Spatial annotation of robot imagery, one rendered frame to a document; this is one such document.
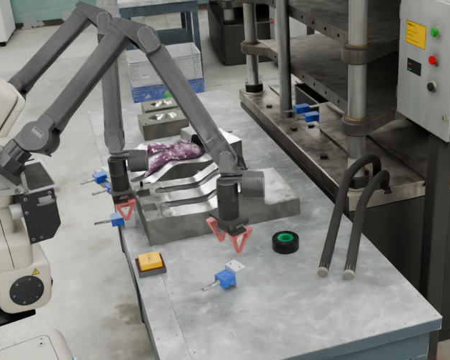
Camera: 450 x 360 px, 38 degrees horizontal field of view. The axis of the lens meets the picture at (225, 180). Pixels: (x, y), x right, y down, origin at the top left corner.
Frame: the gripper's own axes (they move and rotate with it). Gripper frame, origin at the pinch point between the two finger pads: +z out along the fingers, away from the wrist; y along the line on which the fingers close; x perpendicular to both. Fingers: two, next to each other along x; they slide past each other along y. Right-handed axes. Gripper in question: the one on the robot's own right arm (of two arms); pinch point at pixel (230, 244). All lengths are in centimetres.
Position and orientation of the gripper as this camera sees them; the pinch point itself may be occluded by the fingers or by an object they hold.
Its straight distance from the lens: 179.7
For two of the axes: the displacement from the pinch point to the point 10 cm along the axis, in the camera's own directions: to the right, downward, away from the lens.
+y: -6.0, -3.3, 7.3
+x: -8.0, 3.1, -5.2
